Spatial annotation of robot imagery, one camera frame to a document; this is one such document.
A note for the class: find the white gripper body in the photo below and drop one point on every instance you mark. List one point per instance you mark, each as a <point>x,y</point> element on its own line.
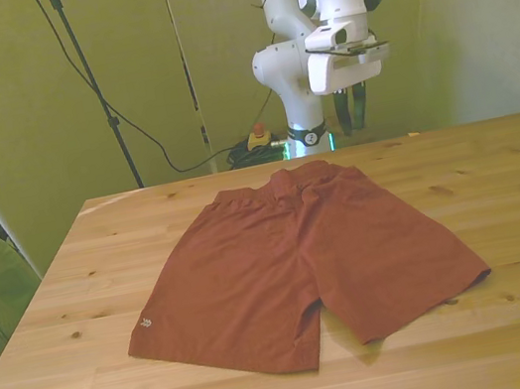
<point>344,71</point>

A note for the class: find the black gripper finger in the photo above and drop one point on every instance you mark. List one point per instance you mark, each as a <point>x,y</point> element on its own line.
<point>361,106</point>
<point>343,111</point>

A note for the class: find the rust red shorts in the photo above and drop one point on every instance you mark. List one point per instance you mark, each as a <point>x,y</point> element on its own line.
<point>303,267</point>

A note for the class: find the small yellow tape piece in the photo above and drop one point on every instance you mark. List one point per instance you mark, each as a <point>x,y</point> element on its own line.
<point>413,133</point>

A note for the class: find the yellow emergency stop button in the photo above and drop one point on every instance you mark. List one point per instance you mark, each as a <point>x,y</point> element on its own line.
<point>259,138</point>

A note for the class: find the black tripod stand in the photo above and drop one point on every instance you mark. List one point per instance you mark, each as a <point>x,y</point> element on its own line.
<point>94,82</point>

